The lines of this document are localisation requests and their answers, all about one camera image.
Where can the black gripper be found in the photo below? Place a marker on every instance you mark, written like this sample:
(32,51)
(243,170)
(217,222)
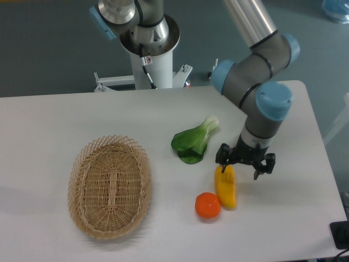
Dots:
(242,153)

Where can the yellow mango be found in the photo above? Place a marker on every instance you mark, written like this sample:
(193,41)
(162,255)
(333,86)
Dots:
(225,186)

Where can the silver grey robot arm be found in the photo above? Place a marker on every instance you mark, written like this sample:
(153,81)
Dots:
(247,84)

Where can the green bok choy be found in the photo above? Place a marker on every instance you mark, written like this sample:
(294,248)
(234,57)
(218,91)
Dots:
(191,144)

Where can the orange tangerine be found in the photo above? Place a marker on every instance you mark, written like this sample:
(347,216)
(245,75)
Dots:
(207,205)

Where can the black device at table edge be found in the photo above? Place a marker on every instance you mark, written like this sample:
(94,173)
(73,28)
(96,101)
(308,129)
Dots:
(339,232)

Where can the woven wicker basket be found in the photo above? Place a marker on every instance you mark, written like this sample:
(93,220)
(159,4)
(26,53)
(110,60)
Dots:
(110,187)

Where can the blue plastic bag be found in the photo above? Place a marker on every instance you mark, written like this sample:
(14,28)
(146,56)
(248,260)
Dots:
(337,10)

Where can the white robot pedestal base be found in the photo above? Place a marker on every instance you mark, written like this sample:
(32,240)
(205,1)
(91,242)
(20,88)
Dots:
(151,54)

